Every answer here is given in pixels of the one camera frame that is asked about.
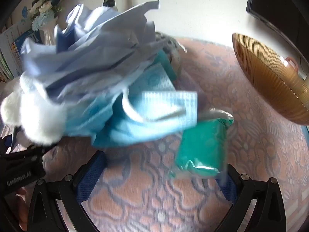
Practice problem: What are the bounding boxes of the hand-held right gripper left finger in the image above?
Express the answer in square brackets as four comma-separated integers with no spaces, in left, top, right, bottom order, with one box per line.
[28,150,108,232]

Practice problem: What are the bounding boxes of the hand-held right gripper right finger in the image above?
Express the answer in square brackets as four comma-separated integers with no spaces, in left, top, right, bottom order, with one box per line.
[216,164,288,232]

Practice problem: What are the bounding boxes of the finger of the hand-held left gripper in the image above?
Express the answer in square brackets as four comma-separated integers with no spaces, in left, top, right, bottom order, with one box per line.
[10,145,50,167]

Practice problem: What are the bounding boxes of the white fluffy cloth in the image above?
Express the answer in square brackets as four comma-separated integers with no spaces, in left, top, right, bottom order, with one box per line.
[0,77,67,144]

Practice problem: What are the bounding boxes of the green soft packet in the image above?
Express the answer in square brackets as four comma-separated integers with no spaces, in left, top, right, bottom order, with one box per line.
[169,117,234,178]

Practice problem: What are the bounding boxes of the amber ribbed glass bowl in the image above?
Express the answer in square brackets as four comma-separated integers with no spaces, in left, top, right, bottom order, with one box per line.
[232,32,309,126]

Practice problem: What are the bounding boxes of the pale blue cloth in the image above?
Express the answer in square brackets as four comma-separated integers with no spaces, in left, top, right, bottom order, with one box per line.
[20,0,161,102]

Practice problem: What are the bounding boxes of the teal drawstring bag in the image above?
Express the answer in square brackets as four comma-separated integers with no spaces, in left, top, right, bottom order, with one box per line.
[156,49,179,81]

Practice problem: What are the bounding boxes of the grey blue plush toy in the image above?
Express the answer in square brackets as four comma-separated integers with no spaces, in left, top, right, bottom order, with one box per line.
[154,31,187,75]

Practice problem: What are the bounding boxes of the person's left hand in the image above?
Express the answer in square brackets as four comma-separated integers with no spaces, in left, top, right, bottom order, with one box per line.
[15,187,31,223]

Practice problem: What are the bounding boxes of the pink patterned tablecloth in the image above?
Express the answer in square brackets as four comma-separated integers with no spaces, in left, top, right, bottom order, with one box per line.
[0,36,309,232]

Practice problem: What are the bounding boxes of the stack of colourful books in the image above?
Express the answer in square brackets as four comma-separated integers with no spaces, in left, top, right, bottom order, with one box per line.
[0,25,39,83]

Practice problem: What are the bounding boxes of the white ribbed vase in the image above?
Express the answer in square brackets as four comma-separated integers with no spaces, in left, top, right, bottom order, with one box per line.
[40,26,57,46]

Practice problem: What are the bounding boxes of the pink bag-shaped item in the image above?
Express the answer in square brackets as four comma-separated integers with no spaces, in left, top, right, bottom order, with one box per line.
[284,56,298,69]

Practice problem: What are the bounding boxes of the blue and white artificial flowers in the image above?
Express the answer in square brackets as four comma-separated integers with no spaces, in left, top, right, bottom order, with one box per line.
[20,0,90,32]

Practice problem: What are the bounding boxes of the black flat screen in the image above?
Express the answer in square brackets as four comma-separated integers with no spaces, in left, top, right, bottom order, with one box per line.
[246,0,309,46]

